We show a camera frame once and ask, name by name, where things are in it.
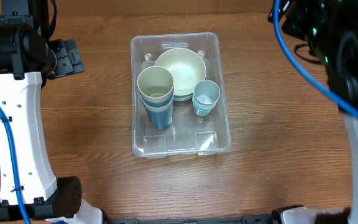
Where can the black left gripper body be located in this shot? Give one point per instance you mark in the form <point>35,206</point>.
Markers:
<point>64,61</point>

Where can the tall beige cup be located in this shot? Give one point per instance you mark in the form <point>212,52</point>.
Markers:
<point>155,84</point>
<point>159,109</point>

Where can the tall dark blue cup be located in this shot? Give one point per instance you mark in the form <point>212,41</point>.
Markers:
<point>161,119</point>
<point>158,104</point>

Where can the small grey cup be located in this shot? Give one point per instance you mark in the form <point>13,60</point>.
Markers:
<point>206,93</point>

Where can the small light blue cup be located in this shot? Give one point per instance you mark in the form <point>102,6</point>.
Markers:
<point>200,112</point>

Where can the small pink cup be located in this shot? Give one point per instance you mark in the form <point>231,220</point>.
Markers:
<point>199,106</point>

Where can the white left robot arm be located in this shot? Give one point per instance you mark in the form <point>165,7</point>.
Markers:
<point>29,57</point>

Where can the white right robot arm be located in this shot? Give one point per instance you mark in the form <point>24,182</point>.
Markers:
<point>330,30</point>

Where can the beige bowl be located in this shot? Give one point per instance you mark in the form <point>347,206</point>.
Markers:
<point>186,67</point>

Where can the blue-rimmed bowl underneath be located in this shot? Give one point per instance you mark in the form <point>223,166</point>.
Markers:
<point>182,97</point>

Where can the clear plastic storage bin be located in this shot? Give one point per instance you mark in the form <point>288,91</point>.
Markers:
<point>187,133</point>

